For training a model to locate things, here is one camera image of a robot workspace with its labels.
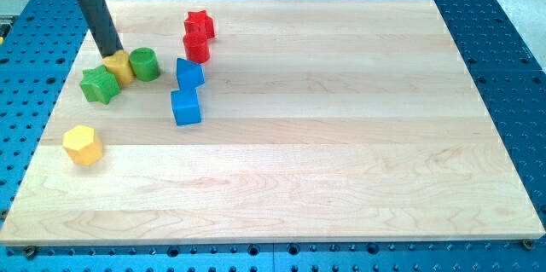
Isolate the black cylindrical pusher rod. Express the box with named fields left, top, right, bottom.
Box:
left=77, top=0, right=123, bottom=58

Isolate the blue triangle block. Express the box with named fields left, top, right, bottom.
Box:
left=176, top=58, right=205, bottom=90

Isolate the light wooden board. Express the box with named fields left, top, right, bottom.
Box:
left=1, top=0, right=544, bottom=246

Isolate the blue cube block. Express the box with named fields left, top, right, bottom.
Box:
left=171, top=89, right=201, bottom=126

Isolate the red cylinder block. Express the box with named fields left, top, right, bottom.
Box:
left=183, top=32, right=210, bottom=63

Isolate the red star block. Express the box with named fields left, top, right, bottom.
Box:
left=183, top=10, right=216, bottom=39

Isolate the green cylinder block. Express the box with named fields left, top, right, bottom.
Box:
left=129, top=47, right=160, bottom=82

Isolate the yellow heart block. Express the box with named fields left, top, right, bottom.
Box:
left=102, top=49, right=136, bottom=87

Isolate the green star block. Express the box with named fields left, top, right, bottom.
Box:
left=79, top=65, right=121, bottom=104

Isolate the yellow hexagon block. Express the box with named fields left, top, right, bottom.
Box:
left=62, top=125, right=103, bottom=165

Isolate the left board clamp screw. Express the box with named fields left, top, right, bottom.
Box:
left=22, top=246, right=38, bottom=260

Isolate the board clamp screw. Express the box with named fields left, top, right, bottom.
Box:
left=22, top=246, right=38, bottom=260
left=521, top=239, right=536, bottom=251

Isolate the right board clamp screw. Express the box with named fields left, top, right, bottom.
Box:
left=521, top=239, right=536, bottom=251

